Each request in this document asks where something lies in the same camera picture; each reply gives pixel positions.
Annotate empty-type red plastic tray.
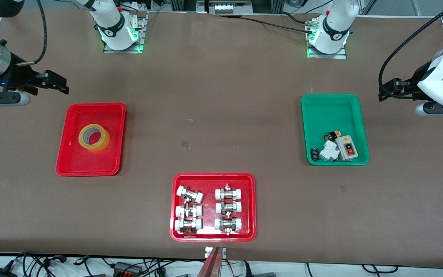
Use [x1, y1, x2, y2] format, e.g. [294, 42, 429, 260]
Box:
[55, 102, 127, 177]

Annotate white power strip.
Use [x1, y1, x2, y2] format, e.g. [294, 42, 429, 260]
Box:
[208, 0, 253, 15]

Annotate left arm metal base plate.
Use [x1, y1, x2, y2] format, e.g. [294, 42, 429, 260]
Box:
[307, 21, 347, 59]

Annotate red tray with fittings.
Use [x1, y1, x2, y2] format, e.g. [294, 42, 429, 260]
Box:
[170, 172, 257, 242]

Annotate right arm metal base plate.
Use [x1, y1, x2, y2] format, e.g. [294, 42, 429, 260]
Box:
[103, 11, 147, 53]

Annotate white circuit breaker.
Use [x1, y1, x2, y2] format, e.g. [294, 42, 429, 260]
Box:
[319, 140, 340, 161]

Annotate grey power box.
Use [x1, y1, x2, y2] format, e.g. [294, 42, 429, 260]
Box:
[113, 262, 144, 275]

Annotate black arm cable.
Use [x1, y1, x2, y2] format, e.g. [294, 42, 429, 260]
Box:
[16, 0, 48, 67]
[378, 0, 443, 98]

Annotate red metal bar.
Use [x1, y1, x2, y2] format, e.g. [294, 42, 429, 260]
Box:
[197, 247, 222, 277]

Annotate long black table cable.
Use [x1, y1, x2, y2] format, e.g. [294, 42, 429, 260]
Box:
[241, 16, 310, 33]

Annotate green plastic tray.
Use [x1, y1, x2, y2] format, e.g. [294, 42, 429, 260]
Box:
[301, 94, 370, 166]

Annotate short black table cable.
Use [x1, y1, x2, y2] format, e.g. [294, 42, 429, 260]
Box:
[281, 12, 315, 25]

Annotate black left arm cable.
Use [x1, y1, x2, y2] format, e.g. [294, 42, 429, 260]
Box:
[378, 0, 443, 98]

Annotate yellow tape roll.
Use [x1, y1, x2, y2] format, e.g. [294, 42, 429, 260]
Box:
[78, 124, 111, 152]

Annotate white capped metal pipe fitting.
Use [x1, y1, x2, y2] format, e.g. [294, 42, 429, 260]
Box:
[214, 216, 243, 235]
[215, 200, 242, 214]
[177, 185, 204, 204]
[215, 184, 243, 200]
[174, 218, 202, 234]
[175, 204, 203, 218]

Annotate grey push button switch box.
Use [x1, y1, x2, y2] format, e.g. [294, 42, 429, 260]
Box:
[335, 135, 359, 161]

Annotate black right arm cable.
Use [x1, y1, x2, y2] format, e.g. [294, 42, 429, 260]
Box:
[16, 0, 48, 67]

